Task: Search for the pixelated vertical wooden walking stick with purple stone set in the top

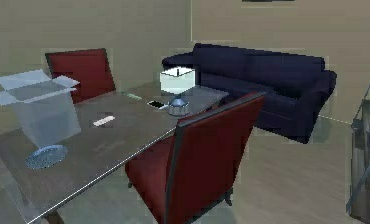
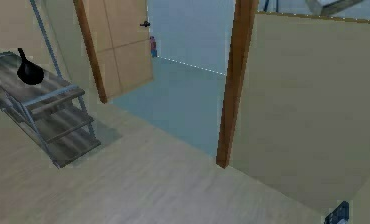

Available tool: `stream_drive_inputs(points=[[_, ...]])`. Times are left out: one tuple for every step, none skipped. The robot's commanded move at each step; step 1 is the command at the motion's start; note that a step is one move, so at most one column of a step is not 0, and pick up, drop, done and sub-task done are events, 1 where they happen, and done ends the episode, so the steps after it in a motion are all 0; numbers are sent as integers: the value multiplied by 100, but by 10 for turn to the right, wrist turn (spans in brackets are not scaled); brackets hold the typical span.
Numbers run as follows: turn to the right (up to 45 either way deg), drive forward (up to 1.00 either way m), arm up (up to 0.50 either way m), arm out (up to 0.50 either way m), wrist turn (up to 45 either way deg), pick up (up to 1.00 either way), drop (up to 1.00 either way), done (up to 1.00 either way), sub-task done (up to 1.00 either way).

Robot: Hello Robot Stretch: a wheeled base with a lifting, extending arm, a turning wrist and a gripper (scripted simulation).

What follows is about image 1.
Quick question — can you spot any black phone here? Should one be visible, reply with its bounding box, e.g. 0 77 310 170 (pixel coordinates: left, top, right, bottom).
147 100 169 110

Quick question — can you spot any white shade table lamp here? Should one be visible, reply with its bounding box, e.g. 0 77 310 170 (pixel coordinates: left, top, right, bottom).
159 66 196 117

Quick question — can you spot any red chair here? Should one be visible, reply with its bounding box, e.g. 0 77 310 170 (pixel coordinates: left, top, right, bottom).
45 48 117 104
124 91 267 224

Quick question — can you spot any pale green flat strip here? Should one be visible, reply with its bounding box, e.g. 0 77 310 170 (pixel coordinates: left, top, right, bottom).
121 91 143 101

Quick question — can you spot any dark wooden table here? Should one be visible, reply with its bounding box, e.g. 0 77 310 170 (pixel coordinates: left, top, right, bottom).
0 82 230 224

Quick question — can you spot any white remote control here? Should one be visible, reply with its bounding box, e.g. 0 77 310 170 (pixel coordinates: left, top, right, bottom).
92 115 116 127

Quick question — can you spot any dark blue sofa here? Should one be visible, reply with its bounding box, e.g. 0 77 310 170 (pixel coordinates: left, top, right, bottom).
161 43 338 145

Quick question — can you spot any pale open cardboard box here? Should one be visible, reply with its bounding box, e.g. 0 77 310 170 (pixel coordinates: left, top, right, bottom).
0 69 83 148

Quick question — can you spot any blue round plate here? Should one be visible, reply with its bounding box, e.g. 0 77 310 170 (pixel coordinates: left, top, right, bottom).
25 144 69 170

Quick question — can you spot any grey metal rack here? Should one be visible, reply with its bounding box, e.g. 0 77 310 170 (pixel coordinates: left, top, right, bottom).
346 78 370 224

